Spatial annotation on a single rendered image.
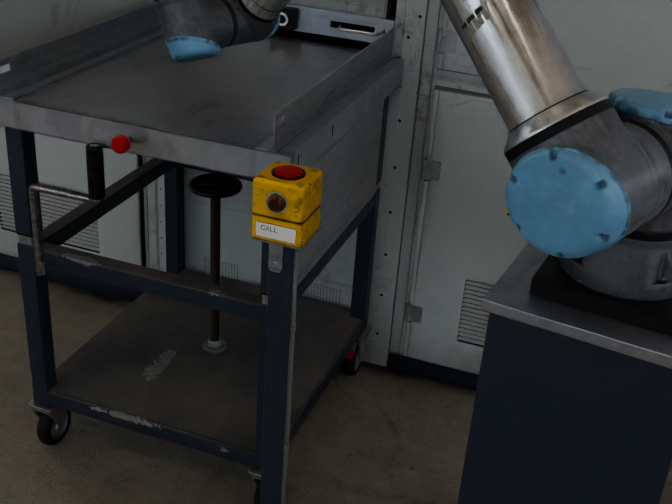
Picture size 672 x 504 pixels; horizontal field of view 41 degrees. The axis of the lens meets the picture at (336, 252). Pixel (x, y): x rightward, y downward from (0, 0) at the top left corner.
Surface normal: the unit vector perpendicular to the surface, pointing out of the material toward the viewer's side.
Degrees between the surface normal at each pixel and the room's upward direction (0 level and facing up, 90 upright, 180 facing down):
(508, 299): 0
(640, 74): 90
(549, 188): 94
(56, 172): 90
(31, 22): 90
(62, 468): 0
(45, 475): 0
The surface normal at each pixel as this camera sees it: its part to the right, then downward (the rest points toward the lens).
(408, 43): -0.34, 0.41
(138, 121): 0.07, -0.89
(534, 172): -0.63, 0.38
